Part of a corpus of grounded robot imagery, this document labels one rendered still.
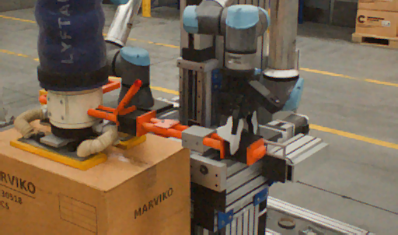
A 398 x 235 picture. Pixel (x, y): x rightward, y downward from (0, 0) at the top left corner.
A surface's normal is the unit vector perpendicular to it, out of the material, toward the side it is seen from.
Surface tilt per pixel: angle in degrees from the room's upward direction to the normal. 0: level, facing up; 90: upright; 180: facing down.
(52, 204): 91
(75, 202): 91
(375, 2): 91
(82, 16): 69
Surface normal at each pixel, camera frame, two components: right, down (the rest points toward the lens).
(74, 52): 0.15, 0.01
